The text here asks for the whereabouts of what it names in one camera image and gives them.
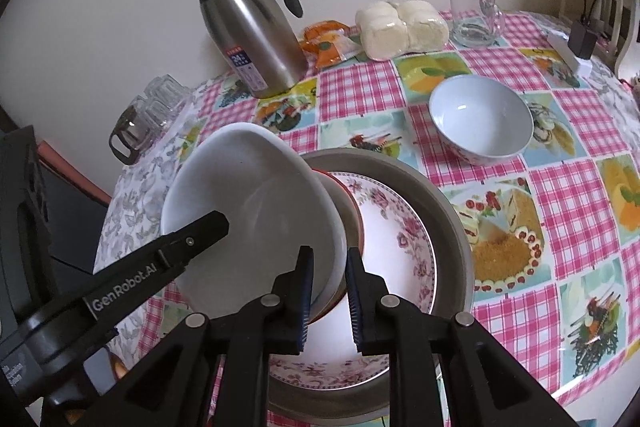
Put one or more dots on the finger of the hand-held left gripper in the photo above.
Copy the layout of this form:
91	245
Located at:
210	227

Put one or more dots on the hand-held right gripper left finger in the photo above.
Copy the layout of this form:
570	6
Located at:
305	304

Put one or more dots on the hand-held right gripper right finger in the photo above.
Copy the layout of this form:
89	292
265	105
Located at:
352	304

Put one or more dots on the white square bowl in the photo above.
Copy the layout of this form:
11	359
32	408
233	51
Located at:
260	207

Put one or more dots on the floral rim plate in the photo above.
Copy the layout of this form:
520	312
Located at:
395	237

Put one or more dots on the strawberry print bowl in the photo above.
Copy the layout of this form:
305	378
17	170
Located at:
352	217

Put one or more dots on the stainless steel plate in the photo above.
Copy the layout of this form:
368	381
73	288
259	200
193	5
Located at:
445	227

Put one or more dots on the grey floral cloth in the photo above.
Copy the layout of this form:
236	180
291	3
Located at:
130	202

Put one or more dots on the clear glass cup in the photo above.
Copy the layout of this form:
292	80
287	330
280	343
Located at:
162	88
159	117
180	104

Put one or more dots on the dark board with red edge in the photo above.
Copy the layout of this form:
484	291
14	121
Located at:
65	217

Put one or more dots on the stainless steel thermos jug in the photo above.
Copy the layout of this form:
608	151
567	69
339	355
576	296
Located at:
250	32

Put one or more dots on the orange snack packet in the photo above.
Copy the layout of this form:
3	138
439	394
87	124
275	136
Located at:
327	47

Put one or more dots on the small cartoon print bowl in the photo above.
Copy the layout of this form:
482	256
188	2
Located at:
480	117

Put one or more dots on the pink checkered tablecloth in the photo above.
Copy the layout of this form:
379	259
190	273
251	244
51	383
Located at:
565	187

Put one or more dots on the bag of steamed buns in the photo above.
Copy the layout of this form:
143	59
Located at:
400	29

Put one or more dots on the clear glass mug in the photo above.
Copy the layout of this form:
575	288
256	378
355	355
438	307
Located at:
467	7

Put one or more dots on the white power strip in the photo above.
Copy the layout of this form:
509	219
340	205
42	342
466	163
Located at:
570	59

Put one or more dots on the black charger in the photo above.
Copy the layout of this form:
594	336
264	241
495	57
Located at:
582	39

